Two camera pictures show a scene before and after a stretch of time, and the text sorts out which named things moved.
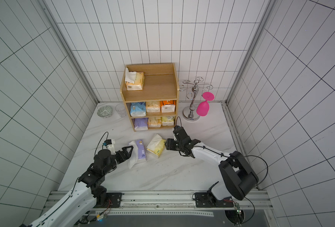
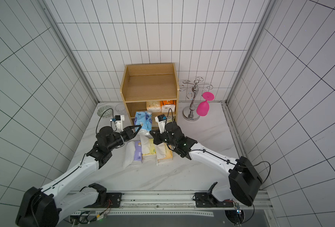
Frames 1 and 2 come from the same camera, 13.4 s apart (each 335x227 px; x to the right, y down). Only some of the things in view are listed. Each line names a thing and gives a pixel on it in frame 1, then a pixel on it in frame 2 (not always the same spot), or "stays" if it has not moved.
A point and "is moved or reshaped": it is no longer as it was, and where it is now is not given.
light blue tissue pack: [137, 109] -> [144, 118]
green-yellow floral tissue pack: [156, 146] is moved or reshaped
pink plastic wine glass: [203, 107] stays
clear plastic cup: [121, 108] stays
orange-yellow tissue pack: [134, 80] -> [163, 152]
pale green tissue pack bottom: [166, 122] stays
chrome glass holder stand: [190, 114] stays
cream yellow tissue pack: [153, 106] stays
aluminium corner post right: [270, 6] stays
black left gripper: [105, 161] -> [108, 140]
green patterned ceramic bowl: [104, 111] stays
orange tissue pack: [168, 106] stays
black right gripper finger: [171, 144] -> [158, 137]
